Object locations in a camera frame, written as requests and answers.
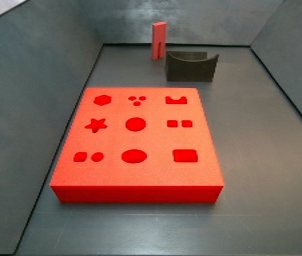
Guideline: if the pink double-square peg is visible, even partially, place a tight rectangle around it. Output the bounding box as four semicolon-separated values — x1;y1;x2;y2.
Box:
152;22;168;60

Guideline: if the red foam shape board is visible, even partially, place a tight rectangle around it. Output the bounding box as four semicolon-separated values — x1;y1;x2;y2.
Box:
50;88;225;203

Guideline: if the dark grey curved block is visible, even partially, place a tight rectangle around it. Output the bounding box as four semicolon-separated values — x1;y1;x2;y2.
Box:
166;51;220;82

